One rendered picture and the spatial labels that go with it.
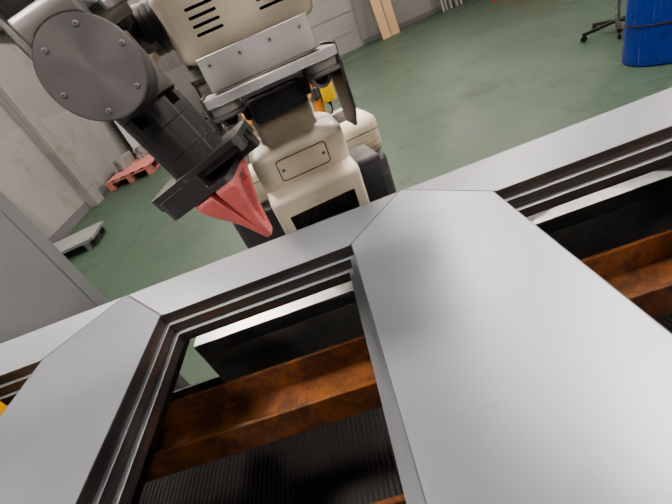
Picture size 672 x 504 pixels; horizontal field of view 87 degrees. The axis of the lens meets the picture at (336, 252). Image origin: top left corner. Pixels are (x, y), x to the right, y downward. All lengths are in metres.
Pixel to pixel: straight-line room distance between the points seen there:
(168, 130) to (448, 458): 0.31
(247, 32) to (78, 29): 0.55
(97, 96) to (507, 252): 0.34
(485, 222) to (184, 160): 0.30
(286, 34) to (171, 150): 0.49
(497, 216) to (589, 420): 0.22
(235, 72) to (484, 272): 0.59
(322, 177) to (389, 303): 0.53
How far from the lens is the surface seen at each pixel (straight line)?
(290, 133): 0.85
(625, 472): 0.26
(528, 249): 0.37
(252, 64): 0.77
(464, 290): 0.33
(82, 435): 0.45
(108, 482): 0.41
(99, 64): 0.27
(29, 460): 0.49
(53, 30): 0.28
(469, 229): 0.41
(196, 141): 0.34
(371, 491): 0.60
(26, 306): 1.03
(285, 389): 0.56
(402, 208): 0.47
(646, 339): 0.31
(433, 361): 0.29
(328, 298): 0.66
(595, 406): 0.27
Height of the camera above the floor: 1.09
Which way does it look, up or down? 32 degrees down
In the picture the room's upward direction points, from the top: 24 degrees counter-clockwise
